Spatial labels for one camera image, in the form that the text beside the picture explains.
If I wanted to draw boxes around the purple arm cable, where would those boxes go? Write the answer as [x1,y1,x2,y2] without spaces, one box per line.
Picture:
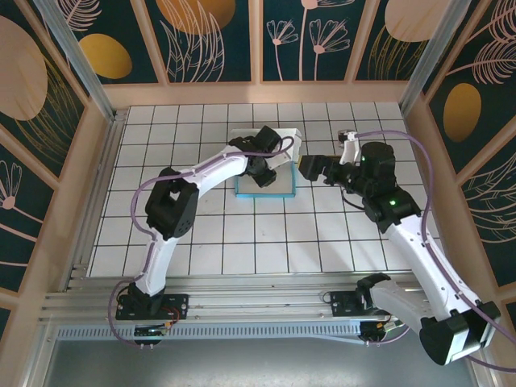
[352,129,516,370]
[105,135,294,348]

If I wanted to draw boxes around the pink flowers wall panel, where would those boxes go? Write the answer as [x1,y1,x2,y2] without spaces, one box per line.
[260,0,358,84]

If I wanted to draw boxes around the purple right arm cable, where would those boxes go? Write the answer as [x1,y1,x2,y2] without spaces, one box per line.
[352,129,516,370]

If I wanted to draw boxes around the teal and white paper box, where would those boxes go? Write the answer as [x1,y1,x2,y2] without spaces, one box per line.
[228,127,304,201]

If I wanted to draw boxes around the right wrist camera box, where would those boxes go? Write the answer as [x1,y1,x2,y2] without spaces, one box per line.
[336,128,360,165]

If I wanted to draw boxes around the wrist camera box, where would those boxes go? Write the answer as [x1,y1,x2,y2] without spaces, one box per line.
[268,150,293,171]
[336,128,360,165]

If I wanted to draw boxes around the aluminium side frame rail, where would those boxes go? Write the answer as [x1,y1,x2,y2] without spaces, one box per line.
[64,110,127,291]

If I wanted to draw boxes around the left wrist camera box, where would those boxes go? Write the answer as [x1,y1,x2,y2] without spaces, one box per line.
[268,150,293,171]

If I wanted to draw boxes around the orange circle leaf wall panel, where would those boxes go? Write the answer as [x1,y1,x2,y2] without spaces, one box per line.
[143,0,261,85]

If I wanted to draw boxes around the single flower stems wall panel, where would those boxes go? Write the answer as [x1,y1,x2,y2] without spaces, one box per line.
[0,123,57,293]

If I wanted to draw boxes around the grey metal sheet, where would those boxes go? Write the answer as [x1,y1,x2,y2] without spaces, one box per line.
[23,340,497,387]

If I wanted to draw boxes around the pink leaf outline wall panel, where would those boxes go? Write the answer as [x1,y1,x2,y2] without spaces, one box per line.
[457,135,516,289]

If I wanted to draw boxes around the grey slotted cable duct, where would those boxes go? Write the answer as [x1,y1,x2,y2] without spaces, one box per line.
[56,325,364,344]

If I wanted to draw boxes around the aluminium left frame post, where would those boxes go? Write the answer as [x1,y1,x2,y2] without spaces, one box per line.
[31,0,119,121]

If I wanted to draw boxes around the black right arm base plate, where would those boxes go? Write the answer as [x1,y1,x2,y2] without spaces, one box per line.
[329,289,403,318]

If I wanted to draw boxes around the aluminium base frame rails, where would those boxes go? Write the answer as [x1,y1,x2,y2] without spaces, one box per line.
[38,272,483,323]

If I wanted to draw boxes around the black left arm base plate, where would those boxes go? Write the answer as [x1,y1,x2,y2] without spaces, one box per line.
[115,293,190,323]

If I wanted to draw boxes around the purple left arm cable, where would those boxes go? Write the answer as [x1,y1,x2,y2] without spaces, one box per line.
[105,135,294,348]

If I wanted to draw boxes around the pink circle gold lines panel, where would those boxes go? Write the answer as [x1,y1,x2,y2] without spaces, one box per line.
[352,0,443,84]

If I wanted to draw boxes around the yellow oval fern wall panel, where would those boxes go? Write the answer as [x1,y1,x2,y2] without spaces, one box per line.
[421,0,516,177]

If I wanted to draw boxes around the aluminium right frame post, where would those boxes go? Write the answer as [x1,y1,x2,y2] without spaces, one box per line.
[397,0,481,118]

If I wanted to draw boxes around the aluminium frame post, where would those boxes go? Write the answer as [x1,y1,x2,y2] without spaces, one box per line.
[397,0,481,118]
[31,0,119,121]

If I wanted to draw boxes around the framed picture at left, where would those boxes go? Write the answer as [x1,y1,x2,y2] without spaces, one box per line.
[0,0,92,181]

